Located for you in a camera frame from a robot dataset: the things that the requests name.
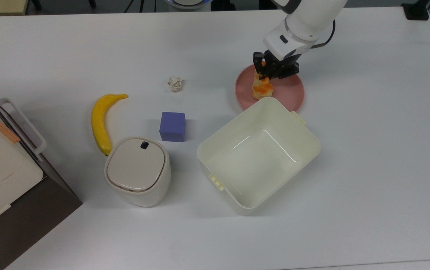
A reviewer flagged orange glazed bread loaf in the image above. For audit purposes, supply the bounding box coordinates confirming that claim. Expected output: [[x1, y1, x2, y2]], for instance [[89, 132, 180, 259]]
[[252, 62, 274, 100]]

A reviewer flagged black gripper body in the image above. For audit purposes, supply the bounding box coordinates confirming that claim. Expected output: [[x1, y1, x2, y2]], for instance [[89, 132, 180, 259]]
[[264, 49, 301, 80]]

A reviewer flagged cream open plastic box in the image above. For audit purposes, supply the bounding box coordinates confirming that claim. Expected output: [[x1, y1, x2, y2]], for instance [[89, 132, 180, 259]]
[[197, 96, 321, 216]]

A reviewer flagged brown drawer cabinet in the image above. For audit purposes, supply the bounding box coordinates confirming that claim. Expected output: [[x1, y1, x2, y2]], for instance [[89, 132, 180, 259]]
[[0, 82, 83, 270]]

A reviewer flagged white blue round device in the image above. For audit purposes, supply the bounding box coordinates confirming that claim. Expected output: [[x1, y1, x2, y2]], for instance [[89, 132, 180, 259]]
[[164, 0, 212, 10]]

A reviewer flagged pink round plate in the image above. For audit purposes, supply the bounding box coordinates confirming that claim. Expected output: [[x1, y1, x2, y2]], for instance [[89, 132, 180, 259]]
[[235, 64, 305, 113]]

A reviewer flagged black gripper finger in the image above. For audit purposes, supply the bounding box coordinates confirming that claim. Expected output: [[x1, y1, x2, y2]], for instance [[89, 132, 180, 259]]
[[263, 62, 276, 81], [253, 51, 267, 75]]

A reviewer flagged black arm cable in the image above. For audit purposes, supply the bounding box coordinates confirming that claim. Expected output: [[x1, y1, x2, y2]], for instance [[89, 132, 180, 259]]
[[310, 19, 336, 49]]

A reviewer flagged yellow banana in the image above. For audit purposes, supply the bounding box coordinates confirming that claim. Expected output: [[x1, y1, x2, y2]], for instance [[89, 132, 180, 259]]
[[91, 93, 129, 156]]

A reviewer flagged black clamp base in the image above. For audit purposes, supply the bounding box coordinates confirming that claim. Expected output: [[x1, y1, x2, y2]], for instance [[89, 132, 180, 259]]
[[402, 0, 430, 20]]

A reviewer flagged crumpled white paper ball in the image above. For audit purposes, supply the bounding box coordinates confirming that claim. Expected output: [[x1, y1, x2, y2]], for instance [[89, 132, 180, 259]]
[[167, 76, 184, 92]]

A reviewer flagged white lidded trash bin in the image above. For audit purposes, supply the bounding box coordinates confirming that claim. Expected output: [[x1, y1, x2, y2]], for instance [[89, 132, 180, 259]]
[[104, 136, 171, 207]]

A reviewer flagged purple cube block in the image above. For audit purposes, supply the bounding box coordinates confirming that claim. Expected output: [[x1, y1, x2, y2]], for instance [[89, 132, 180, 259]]
[[159, 111, 186, 143]]

